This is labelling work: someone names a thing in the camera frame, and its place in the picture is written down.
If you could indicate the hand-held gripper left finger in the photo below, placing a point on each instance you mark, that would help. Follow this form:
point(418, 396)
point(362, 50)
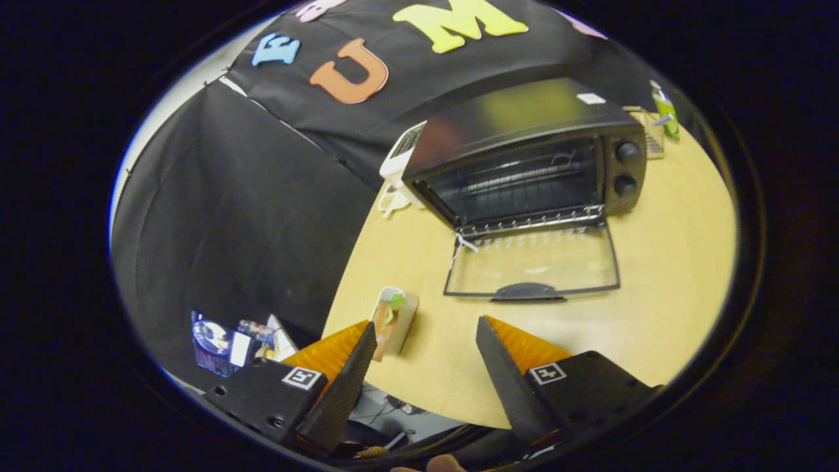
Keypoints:
point(341, 393)

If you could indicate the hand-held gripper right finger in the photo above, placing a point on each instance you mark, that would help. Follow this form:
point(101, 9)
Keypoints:
point(508, 387)

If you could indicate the black toaster oven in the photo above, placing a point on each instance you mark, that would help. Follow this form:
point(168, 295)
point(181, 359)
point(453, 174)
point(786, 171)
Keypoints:
point(511, 124)

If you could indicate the white slot toaster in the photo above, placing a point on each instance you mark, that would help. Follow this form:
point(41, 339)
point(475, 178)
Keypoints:
point(401, 154)

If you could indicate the white rectangular plate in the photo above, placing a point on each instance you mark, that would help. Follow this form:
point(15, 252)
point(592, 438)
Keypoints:
point(408, 314)

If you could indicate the small clear bottle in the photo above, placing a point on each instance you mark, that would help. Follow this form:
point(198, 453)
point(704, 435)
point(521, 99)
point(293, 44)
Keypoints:
point(257, 330)

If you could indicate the small white dish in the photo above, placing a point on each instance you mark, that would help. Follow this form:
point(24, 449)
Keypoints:
point(395, 200)

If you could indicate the silver utensil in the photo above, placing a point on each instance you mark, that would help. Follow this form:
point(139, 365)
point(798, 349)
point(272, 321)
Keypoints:
point(661, 120)

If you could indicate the green label plastic bottle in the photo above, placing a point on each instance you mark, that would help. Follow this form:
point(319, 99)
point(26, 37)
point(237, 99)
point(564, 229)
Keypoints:
point(666, 111)

